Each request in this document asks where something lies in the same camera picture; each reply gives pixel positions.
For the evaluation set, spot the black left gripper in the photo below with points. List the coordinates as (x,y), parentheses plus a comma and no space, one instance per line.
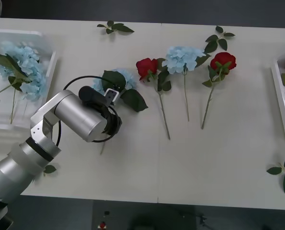
(115,113)

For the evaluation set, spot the blue flower with round leaves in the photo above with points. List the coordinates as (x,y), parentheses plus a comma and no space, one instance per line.
(135,99)

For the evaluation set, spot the blue flower with long pointed leaf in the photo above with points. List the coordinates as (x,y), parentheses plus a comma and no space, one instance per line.
(10,62)

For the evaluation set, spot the silver and black left arm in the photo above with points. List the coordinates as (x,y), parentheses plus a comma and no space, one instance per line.
(80,117)

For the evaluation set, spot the red round button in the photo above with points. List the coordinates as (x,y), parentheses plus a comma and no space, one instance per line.
(102,225)

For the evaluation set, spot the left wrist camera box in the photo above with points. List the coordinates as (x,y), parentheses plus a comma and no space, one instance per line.
(111,95)

